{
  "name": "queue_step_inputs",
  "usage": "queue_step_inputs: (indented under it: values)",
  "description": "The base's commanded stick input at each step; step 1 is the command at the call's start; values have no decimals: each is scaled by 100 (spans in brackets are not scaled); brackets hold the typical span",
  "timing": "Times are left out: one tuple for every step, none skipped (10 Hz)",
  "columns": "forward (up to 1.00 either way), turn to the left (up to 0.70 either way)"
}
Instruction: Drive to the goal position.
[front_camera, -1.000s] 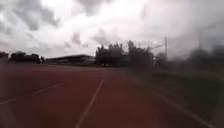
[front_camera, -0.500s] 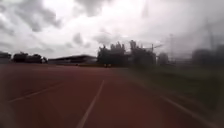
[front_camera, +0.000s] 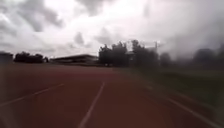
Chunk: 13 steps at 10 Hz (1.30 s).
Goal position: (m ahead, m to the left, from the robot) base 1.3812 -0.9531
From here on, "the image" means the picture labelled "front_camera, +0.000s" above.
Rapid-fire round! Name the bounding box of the clump of dark trees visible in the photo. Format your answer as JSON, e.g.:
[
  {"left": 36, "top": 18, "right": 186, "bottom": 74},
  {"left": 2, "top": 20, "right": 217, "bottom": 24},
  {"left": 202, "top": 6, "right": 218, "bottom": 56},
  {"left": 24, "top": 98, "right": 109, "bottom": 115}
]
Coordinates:
[{"left": 97, "top": 39, "right": 160, "bottom": 68}]

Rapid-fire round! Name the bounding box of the low long building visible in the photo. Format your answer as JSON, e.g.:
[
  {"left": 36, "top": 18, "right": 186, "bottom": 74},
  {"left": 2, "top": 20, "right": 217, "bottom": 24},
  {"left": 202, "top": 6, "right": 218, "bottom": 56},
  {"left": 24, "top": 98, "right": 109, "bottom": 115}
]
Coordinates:
[{"left": 49, "top": 53, "right": 100, "bottom": 65}]

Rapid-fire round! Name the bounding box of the row of dark trees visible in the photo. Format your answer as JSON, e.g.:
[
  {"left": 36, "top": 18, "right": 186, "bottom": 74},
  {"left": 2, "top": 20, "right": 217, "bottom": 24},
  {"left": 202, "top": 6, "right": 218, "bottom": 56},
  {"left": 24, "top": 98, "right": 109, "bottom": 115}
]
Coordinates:
[{"left": 159, "top": 46, "right": 224, "bottom": 70}]

